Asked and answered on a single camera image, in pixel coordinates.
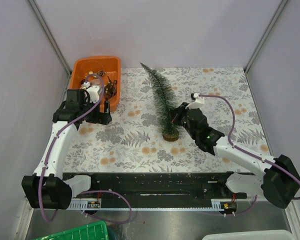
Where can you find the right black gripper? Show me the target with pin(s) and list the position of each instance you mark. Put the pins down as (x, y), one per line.
(177, 112)

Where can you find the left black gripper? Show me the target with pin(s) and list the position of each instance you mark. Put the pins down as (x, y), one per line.
(101, 118)

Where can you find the small green christmas tree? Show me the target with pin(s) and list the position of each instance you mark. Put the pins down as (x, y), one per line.
(164, 102)

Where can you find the orange plastic bin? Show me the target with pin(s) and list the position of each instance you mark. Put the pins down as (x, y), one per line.
(111, 65)

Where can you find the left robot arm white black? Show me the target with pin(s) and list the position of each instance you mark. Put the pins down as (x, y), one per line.
(45, 188)

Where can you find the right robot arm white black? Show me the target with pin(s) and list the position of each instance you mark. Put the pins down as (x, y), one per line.
(274, 178)

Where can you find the brown leaf decoration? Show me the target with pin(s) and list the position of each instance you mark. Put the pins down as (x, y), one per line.
(110, 89)

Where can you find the small gold ornament cluster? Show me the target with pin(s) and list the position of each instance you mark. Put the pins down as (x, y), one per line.
(100, 73)

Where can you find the floral patterned table mat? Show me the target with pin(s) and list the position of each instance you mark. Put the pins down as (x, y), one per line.
(141, 137)

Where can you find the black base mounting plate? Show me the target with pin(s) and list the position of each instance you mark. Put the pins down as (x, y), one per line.
(128, 186)

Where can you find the green plastic crate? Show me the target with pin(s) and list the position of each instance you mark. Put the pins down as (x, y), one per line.
(92, 231)

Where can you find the white plastic container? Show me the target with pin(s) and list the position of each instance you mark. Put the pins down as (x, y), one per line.
(252, 235)

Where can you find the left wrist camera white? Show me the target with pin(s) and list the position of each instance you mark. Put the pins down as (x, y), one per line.
(93, 94)

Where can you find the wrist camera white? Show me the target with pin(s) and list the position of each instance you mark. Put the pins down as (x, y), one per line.
(197, 101)
(93, 94)

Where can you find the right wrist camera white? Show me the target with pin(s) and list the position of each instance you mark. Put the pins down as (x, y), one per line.
(197, 101)

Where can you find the white slotted cable duct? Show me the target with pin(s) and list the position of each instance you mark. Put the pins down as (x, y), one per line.
(150, 203)

